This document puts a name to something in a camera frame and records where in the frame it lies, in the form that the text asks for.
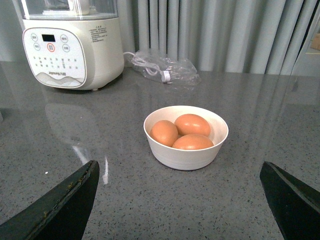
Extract white power cable plug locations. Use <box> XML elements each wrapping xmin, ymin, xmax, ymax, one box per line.
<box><xmin>123</xmin><ymin>49</ymin><xmax>171</xmax><ymax>84</ymax></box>

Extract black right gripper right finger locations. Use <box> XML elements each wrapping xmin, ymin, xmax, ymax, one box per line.
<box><xmin>259</xmin><ymin>161</ymin><xmax>320</xmax><ymax>240</ymax></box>

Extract brown egg in bowl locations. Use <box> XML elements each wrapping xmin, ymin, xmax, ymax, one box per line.
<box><xmin>149</xmin><ymin>120</ymin><xmax>179</xmax><ymax>147</ymax></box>
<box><xmin>174</xmin><ymin>113</ymin><xmax>211</xmax><ymax>137</ymax></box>
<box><xmin>172</xmin><ymin>134</ymin><xmax>214</xmax><ymax>150</ymax></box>

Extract white Joyoung soymilk maker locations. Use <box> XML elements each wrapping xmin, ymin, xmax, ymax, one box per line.
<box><xmin>18</xmin><ymin>0</ymin><xmax>124</xmax><ymax>90</ymax></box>

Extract clear plastic bag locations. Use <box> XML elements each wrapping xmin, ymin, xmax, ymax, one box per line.
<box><xmin>143</xmin><ymin>48</ymin><xmax>201</xmax><ymax>86</ymax></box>

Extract white ceramic bowl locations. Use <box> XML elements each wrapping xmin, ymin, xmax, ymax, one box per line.
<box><xmin>143</xmin><ymin>105</ymin><xmax>229</xmax><ymax>171</ymax></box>

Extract brown egg in bowl back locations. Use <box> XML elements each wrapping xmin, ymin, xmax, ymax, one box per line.
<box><xmin>174</xmin><ymin>113</ymin><xmax>211</xmax><ymax>137</ymax></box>

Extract brown egg in bowl front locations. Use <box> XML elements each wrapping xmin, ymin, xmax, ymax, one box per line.
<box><xmin>172</xmin><ymin>134</ymin><xmax>214</xmax><ymax>150</ymax></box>

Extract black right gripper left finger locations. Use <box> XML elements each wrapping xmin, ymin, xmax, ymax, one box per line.
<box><xmin>0</xmin><ymin>160</ymin><xmax>100</xmax><ymax>240</ymax></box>

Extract brown egg in bowl left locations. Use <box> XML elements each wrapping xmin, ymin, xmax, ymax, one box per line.
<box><xmin>149</xmin><ymin>120</ymin><xmax>179</xmax><ymax>147</ymax></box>

